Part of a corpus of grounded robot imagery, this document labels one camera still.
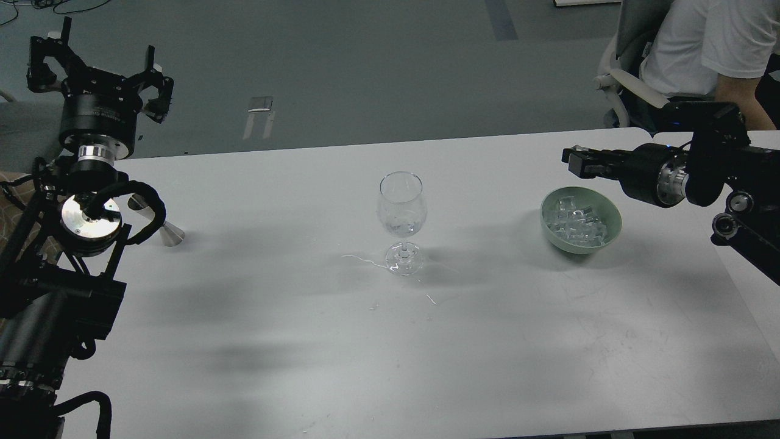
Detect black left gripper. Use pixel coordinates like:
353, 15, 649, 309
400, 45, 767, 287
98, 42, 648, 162
27, 16, 175, 162

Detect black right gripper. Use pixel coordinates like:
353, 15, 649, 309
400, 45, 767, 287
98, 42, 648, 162
562, 143, 689, 208

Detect steel jigger measuring cup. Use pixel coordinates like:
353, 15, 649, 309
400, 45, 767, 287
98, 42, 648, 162
127, 194, 186, 247

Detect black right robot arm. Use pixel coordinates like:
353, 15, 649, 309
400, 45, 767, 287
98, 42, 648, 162
562, 102, 779, 282

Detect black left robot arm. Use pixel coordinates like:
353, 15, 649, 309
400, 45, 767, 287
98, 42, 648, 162
2, 17, 174, 438

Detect clear ice cubes pile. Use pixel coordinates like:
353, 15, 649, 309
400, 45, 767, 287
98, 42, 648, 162
542, 196, 608, 248

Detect clear wine glass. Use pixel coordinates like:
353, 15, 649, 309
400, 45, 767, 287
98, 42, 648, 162
377, 171, 427, 277

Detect green bowl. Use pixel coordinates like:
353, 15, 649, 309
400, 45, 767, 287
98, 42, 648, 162
539, 186, 622, 255

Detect grey office chair left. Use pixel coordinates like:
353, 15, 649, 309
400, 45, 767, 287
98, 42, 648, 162
1, 90, 63, 173

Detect checked beige cushion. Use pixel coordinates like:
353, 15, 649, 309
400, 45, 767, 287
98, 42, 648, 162
1, 180, 35, 252

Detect person in white shirt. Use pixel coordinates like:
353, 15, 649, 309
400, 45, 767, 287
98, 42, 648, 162
640, 1, 779, 130

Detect black floor cables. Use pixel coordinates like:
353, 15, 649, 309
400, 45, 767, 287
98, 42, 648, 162
0, 0, 112, 26

